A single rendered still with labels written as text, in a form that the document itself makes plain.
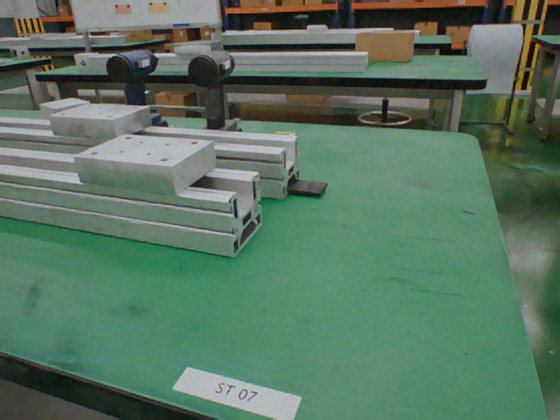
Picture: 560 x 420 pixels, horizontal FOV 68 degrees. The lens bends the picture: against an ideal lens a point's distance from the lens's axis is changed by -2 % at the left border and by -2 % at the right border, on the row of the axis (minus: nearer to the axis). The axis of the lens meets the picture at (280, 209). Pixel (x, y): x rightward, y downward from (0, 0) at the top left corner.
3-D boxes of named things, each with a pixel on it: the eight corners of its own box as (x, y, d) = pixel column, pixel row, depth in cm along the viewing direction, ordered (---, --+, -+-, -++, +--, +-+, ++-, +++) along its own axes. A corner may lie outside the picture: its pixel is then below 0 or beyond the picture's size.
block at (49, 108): (39, 141, 110) (29, 105, 106) (80, 131, 118) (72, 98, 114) (55, 147, 104) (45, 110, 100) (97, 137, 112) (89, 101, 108)
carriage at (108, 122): (56, 148, 83) (47, 115, 80) (95, 134, 93) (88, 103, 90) (120, 154, 78) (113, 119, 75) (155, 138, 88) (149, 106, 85)
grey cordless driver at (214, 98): (194, 164, 89) (180, 56, 80) (223, 137, 107) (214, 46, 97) (228, 165, 88) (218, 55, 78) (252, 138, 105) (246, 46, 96)
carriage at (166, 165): (83, 200, 59) (72, 155, 56) (132, 174, 69) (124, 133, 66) (179, 214, 54) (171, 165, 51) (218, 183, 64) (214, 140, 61)
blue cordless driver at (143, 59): (118, 152, 99) (98, 55, 89) (156, 130, 116) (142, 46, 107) (147, 153, 97) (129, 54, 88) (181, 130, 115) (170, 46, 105)
